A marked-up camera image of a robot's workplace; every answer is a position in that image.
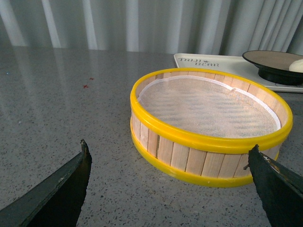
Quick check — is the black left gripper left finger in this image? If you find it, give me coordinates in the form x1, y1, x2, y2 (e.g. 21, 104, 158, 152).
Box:
0, 140, 92, 227

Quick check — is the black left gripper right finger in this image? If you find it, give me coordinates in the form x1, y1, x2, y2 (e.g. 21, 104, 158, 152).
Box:
243, 144, 303, 227

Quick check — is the beige plate with black rim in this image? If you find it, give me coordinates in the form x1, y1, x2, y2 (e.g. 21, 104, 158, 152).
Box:
242, 50, 303, 86

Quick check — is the white steamed bun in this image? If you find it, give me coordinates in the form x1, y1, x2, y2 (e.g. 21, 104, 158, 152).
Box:
289, 59, 303, 73

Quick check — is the white bear print tray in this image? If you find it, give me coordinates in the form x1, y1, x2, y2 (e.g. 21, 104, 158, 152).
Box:
174, 53, 303, 93

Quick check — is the wooden steamer with yellow rims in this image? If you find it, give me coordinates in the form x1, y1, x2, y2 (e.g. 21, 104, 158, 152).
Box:
130, 68, 293, 187

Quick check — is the white mesh steamer liner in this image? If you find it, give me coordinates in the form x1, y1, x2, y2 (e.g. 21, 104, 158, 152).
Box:
138, 76, 281, 138

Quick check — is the grey pleated curtain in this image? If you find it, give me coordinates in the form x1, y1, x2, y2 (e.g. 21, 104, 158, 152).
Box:
0, 0, 303, 56

